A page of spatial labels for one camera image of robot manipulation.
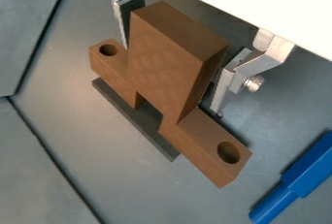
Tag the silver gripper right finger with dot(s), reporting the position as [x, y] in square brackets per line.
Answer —
[240, 74]

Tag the brown T-shaped block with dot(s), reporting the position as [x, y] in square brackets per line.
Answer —
[164, 69]

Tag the blue peg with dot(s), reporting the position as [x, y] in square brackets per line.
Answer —
[297, 182]

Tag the black angle bracket fixture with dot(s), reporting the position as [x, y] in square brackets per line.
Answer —
[144, 118]

